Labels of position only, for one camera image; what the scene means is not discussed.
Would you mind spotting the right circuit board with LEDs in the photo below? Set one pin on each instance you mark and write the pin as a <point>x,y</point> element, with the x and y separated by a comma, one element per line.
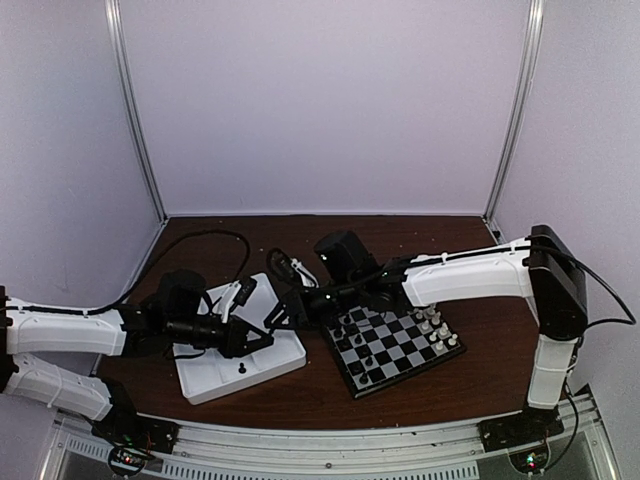
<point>530,461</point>

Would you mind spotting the left circuit board with LEDs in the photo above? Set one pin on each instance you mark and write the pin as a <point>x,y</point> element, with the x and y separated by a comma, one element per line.
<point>125,461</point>

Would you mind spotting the left aluminium frame post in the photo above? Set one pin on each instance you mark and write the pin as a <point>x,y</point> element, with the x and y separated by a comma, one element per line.
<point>116,32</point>

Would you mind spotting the right aluminium frame post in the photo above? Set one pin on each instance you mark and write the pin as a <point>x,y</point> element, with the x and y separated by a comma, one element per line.
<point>527,69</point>

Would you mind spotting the aluminium frame post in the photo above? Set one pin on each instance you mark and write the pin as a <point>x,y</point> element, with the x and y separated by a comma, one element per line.
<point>527,69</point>
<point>116,32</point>

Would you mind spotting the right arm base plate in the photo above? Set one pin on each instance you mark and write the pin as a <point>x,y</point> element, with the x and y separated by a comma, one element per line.
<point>517,430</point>

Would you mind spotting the circuit board with leds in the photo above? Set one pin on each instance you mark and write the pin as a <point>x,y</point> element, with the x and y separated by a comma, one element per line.
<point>530,461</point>
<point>125,461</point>

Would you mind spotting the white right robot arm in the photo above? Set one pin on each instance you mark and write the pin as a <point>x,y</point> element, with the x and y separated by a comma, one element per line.
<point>537,268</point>

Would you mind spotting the black king piece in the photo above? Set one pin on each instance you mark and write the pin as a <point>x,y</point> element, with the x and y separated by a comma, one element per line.
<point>343,344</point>

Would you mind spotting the white compartment tray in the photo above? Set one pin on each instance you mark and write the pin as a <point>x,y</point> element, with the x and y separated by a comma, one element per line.
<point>211,376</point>

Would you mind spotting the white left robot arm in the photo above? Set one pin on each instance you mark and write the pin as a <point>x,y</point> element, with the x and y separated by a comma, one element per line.
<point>29,330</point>

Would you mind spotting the black knight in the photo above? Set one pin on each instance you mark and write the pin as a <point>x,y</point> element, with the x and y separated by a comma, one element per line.
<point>356,369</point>

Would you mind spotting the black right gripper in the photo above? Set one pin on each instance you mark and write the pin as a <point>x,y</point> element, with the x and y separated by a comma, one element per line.
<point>297,311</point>

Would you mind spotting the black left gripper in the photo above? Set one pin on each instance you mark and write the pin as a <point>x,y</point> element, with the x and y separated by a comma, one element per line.
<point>235,338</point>

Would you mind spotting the black and grey chessboard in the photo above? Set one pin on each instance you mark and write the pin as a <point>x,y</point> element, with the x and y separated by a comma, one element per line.
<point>397,344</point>

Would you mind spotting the front aluminium rail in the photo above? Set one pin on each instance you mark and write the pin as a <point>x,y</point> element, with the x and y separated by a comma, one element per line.
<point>451,450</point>

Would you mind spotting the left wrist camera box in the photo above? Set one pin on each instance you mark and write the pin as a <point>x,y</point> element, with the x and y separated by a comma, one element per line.
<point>236,294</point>

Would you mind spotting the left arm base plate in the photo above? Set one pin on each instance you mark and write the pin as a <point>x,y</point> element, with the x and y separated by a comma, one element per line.
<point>144,433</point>

